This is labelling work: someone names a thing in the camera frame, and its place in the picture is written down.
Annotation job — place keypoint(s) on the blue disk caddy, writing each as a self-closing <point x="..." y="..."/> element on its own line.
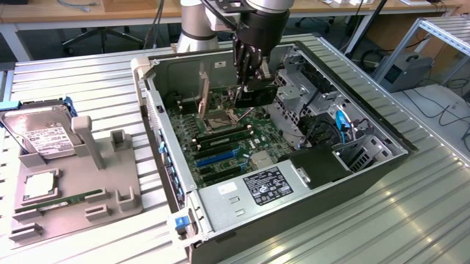
<point x="69" y="107"/>

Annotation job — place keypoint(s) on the blue expansion slot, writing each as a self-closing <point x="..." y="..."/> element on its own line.
<point x="218" y="160"/>

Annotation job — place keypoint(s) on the grey power supply unit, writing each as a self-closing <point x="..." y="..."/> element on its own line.
<point x="227" y="211"/>

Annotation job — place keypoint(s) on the black RAM slot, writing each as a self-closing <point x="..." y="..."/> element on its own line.
<point x="187" y="113"/>
<point x="236" y="129"/>
<point x="187" y="102"/>
<point x="236" y="126"/>
<point x="187" y="105"/>
<point x="187" y="109"/>

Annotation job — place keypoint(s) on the metal drive cage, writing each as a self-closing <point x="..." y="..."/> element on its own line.
<point x="294" y="92"/>

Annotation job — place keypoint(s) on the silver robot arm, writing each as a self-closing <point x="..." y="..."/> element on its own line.
<point x="194" y="19"/>

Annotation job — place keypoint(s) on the CPU socket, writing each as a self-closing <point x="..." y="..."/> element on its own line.
<point x="216" y="123"/>

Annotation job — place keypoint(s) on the green RAM stick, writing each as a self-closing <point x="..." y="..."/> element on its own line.
<point x="223" y="141"/>
<point x="79" y="197"/>

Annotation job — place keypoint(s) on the graphics card with metal bracket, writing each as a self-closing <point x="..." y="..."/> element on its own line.
<point x="256" y="96"/>

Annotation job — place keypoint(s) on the white box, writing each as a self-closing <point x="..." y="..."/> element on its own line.
<point x="360" y="2"/>
<point x="340" y="2"/>

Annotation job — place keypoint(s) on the green motherboard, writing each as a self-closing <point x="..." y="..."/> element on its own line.
<point x="264" y="129"/>

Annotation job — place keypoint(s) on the aluminium profile frame table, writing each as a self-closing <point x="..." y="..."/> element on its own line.
<point x="446" y="28"/>

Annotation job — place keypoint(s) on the metal disk bay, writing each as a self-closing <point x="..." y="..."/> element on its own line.
<point x="360" y="158"/>

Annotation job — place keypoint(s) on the blue case latch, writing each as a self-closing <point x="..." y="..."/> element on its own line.
<point x="182" y="222"/>

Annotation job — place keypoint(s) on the blue card retention clip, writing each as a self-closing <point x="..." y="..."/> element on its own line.
<point x="172" y="170"/>
<point x="176" y="183"/>
<point x="160" y="147"/>

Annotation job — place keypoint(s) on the silver hard disk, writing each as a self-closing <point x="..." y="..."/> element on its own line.
<point x="32" y="123"/>

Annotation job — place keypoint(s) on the grey plastic parts rack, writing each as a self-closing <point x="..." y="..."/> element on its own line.
<point x="73" y="178"/>

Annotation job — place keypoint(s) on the black desk device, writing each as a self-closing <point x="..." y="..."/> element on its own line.
<point x="15" y="2"/>

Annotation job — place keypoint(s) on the long wooden desk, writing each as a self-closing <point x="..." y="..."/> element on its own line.
<point x="36" y="15"/>

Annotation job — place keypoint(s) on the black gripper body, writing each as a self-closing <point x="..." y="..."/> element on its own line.
<point x="264" y="27"/>

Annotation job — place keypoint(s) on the black chassis lock tab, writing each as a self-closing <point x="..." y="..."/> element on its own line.
<point x="160" y="109"/>

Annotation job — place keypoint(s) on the silver chipset heatsink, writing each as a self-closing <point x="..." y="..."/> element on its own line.
<point x="262" y="160"/>

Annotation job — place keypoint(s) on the black stand pole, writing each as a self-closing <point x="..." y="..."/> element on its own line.
<point x="368" y="24"/>

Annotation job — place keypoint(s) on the black office chair base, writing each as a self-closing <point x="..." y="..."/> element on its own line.
<point x="326" y="24"/>
<point x="104" y="33"/>

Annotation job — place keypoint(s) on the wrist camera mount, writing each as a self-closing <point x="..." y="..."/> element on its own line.
<point x="220" y="22"/>

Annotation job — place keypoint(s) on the long black expansion slot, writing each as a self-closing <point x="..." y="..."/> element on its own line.
<point x="222" y="172"/>
<point x="214" y="154"/>
<point x="223" y="178"/>

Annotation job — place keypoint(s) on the silver CPU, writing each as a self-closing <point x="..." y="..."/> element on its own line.
<point x="37" y="187"/>

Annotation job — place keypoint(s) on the open black PC case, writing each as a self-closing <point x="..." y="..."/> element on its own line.
<point x="294" y="209"/>

